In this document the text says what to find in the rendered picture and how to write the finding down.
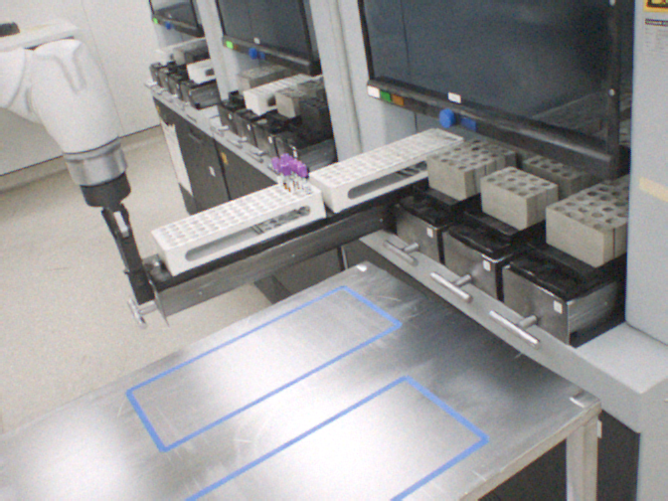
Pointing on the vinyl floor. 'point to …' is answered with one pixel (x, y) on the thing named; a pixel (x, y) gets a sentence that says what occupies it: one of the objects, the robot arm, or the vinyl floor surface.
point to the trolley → (314, 412)
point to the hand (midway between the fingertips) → (139, 283)
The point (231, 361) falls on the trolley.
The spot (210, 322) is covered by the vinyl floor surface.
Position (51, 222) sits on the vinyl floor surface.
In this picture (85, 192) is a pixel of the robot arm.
